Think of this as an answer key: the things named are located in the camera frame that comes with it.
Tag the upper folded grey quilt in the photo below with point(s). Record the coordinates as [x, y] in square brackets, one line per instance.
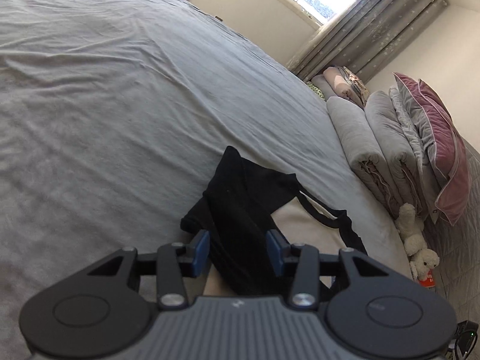
[400, 159]

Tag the grey bed sheet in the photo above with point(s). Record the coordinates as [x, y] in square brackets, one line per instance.
[114, 116]

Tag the white plush toy dog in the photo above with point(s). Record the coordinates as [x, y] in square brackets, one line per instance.
[422, 259]

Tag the folded grey quilt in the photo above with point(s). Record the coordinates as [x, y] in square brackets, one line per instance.
[363, 152]
[400, 159]

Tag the beige black raglan bear shirt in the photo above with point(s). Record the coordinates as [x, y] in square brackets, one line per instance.
[243, 201]

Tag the light grey patterned quilt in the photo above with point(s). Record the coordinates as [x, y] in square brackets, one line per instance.
[408, 127]

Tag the grey quilted headboard cover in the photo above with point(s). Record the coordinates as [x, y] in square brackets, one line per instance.
[457, 276]

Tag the grey right window curtain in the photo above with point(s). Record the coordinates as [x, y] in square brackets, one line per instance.
[366, 37]

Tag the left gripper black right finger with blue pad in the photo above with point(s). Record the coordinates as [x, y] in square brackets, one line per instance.
[367, 308]

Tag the lower folded grey quilt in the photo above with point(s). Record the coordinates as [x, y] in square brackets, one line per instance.
[363, 152]

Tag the red paperback book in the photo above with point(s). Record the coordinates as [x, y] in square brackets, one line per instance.
[429, 281]

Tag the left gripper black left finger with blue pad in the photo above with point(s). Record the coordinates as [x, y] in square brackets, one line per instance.
[105, 308]

